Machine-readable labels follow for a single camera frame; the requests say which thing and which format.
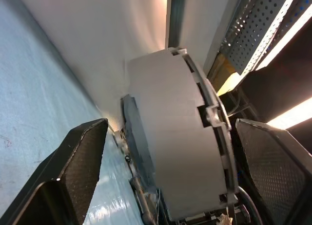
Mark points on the bright ceiling light strip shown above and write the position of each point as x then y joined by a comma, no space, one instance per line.
280,46
292,115

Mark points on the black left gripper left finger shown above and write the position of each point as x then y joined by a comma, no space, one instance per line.
73,166

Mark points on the silver motor housing copper windings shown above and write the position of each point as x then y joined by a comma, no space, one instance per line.
175,125

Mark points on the grey metal post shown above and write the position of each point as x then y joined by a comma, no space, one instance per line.
176,15

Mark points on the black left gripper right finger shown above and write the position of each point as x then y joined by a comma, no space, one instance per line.
278,171

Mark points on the blue plastic table cover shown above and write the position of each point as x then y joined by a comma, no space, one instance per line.
36,76

